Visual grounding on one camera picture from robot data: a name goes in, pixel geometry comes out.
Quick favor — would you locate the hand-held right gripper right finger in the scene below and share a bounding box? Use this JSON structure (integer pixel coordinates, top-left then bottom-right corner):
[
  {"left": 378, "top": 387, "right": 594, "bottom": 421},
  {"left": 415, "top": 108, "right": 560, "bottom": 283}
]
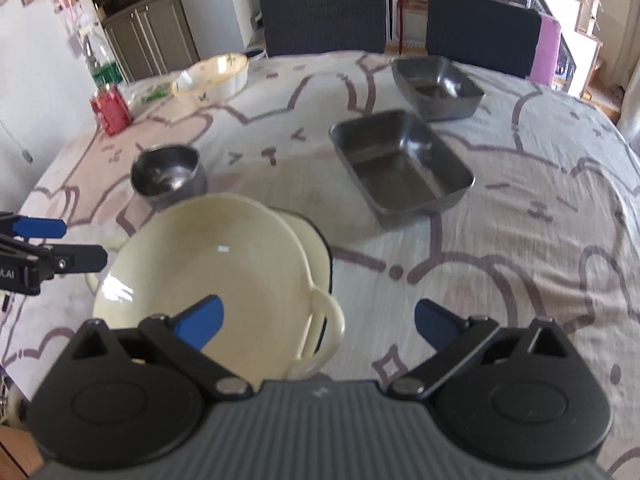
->
[{"left": 387, "top": 299, "right": 576, "bottom": 403}]

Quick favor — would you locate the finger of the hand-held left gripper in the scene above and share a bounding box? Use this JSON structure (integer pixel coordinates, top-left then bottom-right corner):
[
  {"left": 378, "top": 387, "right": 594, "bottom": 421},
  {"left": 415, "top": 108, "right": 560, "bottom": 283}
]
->
[
  {"left": 0, "top": 214, "right": 68, "bottom": 240},
  {"left": 27, "top": 244, "right": 109, "bottom": 279}
]

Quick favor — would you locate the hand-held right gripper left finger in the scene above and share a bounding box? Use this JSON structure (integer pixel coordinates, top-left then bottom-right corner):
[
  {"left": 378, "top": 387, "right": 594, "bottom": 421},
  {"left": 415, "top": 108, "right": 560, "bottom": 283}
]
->
[{"left": 65, "top": 295, "right": 253, "bottom": 403}]

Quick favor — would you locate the cream bowl with handles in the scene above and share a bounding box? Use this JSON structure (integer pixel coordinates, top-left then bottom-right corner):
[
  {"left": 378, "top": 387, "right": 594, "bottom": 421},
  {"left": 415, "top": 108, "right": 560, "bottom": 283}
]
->
[{"left": 92, "top": 192, "right": 346, "bottom": 381}]

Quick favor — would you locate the white plate with black rim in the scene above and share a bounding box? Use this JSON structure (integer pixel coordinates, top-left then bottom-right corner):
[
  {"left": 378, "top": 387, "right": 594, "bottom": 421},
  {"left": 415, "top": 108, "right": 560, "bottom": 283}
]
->
[{"left": 84, "top": 206, "right": 335, "bottom": 297}]

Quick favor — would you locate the rectangular steel tray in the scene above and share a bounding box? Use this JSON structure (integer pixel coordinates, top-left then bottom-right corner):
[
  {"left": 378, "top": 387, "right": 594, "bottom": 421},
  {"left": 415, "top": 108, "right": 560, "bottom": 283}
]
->
[{"left": 328, "top": 109, "right": 476, "bottom": 231}]

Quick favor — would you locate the lemon print scalloped bowl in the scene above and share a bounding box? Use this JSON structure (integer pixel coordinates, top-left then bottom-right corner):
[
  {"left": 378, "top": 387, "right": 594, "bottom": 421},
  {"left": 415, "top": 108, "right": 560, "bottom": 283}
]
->
[{"left": 171, "top": 54, "right": 250, "bottom": 106}]

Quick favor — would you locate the small round steel bowl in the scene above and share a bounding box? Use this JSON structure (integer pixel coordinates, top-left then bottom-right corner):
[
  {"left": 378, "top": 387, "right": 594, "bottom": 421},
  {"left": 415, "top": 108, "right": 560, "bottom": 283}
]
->
[{"left": 130, "top": 144, "right": 208, "bottom": 211}]

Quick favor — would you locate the red soda can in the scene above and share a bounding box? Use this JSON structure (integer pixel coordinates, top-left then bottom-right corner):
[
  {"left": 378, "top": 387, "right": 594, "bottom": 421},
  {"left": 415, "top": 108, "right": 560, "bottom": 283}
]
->
[{"left": 90, "top": 85, "right": 133, "bottom": 137}]

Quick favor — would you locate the clear water bottle green label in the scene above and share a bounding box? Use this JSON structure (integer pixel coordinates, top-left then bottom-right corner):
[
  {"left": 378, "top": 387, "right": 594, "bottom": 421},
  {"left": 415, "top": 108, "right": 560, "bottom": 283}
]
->
[{"left": 80, "top": 30, "right": 123, "bottom": 88}]

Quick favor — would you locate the grey kitchen base cabinet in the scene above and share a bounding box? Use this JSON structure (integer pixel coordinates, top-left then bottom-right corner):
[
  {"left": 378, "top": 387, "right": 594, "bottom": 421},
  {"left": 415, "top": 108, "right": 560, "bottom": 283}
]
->
[{"left": 102, "top": 0, "right": 200, "bottom": 83}]

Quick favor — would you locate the square steel bowl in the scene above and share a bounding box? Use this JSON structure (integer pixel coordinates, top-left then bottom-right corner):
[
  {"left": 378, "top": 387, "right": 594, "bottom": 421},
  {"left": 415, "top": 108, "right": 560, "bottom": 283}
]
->
[{"left": 390, "top": 55, "right": 486, "bottom": 122}]

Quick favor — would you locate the purple cushion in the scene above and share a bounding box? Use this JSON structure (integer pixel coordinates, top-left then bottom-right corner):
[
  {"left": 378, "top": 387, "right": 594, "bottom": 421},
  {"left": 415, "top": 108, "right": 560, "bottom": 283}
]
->
[{"left": 530, "top": 14, "right": 561, "bottom": 92}]

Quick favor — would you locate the dark grey chair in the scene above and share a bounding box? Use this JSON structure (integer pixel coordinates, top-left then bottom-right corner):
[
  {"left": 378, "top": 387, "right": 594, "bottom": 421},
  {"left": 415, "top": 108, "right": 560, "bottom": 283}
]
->
[
  {"left": 425, "top": 0, "right": 543, "bottom": 80},
  {"left": 258, "top": 0, "right": 387, "bottom": 57}
]

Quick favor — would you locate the wooden staircase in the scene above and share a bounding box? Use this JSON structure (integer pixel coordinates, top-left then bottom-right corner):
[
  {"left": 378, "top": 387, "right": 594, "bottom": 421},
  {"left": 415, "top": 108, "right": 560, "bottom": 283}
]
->
[{"left": 545, "top": 0, "right": 626, "bottom": 111}]

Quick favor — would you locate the thin grey cable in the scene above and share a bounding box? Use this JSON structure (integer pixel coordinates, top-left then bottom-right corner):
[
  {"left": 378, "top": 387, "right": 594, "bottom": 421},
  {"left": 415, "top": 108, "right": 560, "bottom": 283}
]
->
[{"left": 0, "top": 120, "right": 35, "bottom": 163}]

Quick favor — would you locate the red strap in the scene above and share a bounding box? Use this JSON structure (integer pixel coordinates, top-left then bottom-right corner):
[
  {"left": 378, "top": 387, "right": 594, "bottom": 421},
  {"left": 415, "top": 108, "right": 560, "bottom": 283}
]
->
[{"left": 395, "top": 0, "right": 407, "bottom": 56}]

